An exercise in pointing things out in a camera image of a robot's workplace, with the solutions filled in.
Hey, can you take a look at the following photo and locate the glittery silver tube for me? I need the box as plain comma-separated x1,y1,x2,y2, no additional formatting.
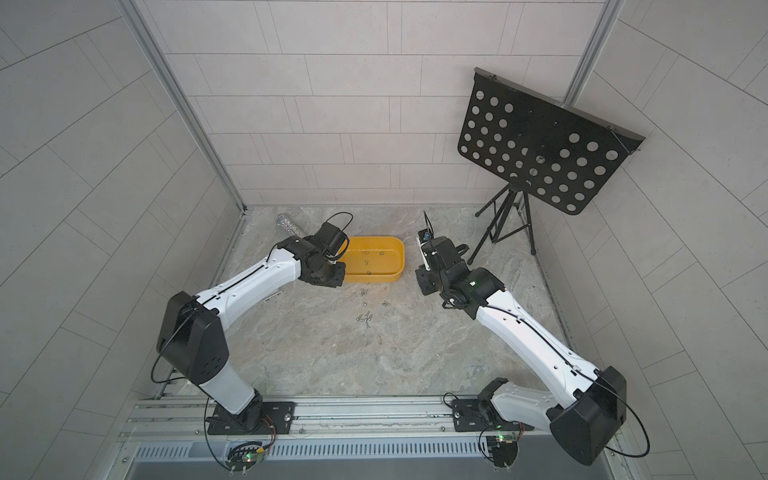
276,213,306,238

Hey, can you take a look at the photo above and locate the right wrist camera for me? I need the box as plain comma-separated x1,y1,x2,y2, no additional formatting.
418,228,440,272

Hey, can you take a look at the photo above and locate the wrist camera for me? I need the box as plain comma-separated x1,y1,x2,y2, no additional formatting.
418,228,440,272
313,222,349,261

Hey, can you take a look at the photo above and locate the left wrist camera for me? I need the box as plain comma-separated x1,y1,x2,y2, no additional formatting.
313,222,349,261

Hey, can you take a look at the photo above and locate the right circuit board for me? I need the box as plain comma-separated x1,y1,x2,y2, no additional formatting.
485,435,519,469

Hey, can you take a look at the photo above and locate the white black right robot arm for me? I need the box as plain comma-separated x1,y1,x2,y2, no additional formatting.
416,229,628,465

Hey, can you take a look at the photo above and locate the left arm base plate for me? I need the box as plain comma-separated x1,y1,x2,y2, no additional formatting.
205,402,297,436

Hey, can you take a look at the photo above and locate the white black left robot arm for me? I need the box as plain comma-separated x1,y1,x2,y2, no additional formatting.
156,231,350,416

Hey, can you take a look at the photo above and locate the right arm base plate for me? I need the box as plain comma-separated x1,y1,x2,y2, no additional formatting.
443,397,535,433

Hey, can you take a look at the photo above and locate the circuit board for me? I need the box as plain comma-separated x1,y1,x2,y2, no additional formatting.
226,441,266,476
485,435,519,469

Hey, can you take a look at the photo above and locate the black music stand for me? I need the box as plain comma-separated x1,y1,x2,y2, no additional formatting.
457,68,645,243

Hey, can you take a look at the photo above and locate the yellow plastic storage box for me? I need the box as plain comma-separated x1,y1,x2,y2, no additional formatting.
340,236,405,284

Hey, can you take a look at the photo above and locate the left circuit board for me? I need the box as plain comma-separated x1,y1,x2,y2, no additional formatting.
226,441,266,476

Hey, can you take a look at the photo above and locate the aluminium mounting rail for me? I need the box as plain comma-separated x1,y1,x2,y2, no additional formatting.
117,394,550,443

